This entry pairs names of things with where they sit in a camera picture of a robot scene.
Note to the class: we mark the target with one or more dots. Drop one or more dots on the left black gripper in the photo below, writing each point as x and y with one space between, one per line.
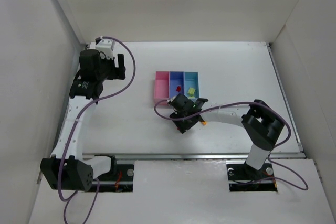
119 67

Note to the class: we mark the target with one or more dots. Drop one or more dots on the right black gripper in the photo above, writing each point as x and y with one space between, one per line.
187 115

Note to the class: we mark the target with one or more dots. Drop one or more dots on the yellow-green lego block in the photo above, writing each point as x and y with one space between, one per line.
191 91

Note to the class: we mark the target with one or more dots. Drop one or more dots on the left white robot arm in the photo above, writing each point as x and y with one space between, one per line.
66 168

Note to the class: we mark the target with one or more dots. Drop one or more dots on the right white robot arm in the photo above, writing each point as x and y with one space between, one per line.
261 123

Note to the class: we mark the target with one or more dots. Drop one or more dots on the pink container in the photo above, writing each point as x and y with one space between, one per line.
161 85

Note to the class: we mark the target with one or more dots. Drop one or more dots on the light blue container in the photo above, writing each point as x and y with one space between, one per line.
191 80

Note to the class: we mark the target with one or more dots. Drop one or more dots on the dark blue container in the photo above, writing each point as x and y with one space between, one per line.
176 79

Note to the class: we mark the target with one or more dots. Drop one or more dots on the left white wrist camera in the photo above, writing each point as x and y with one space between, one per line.
105 46

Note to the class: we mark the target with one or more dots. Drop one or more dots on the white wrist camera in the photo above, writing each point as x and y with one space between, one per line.
170 100
105 46

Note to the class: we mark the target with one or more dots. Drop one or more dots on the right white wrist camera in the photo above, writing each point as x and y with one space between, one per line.
170 100

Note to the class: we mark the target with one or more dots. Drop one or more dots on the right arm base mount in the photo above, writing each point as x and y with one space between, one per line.
243 178

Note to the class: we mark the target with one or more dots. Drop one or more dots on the metal front rail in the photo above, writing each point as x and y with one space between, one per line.
125 156

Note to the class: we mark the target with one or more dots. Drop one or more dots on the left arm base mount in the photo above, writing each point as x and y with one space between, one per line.
119 179

